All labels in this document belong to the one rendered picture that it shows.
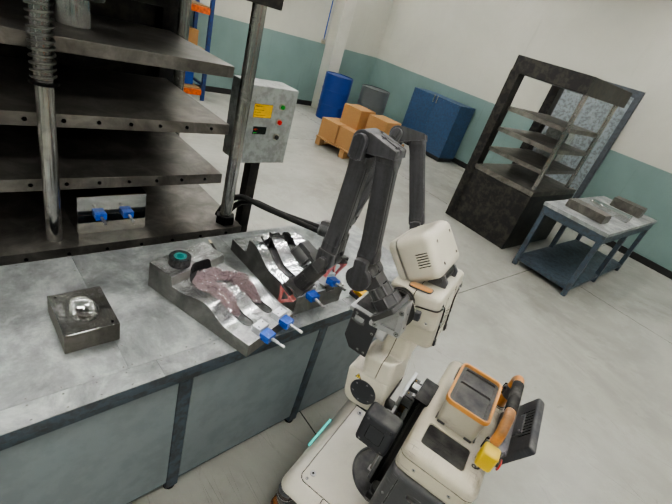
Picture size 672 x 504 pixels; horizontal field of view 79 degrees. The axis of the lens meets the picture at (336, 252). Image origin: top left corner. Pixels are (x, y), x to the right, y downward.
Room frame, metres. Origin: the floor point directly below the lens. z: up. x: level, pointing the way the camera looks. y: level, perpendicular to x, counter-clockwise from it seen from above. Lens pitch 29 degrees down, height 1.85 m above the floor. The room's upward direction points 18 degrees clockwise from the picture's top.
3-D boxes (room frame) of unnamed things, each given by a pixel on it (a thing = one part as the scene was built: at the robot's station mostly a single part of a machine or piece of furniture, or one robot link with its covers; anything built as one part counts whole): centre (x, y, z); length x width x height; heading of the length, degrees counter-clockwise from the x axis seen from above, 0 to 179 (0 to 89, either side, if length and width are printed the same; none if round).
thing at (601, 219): (4.92, -2.89, 0.46); 1.90 x 0.70 x 0.92; 137
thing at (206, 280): (1.22, 0.35, 0.90); 0.26 x 0.18 x 0.08; 68
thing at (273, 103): (2.16, 0.60, 0.73); 0.30 x 0.22 x 1.47; 141
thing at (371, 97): (8.67, 0.25, 0.44); 0.59 x 0.59 x 0.88
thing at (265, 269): (1.55, 0.20, 0.87); 0.50 x 0.26 x 0.14; 51
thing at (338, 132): (6.69, 0.18, 0.37); 1.20 x 0.82 x 0.74; 55
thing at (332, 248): (1.10, 0.01, 1.40); 0.11 x 0.06 x 0.43; 157
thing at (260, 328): (1.07, 0.13, 0.85); 0.13 x 0.05 x 0.05; 68
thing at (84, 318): (0.91, 0.69, 0.83); 0.20 x 0.15 x 0.07; 51
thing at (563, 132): (5.65, -2.13, 1.03); 1.54 x 0.94 x 2.06; 137
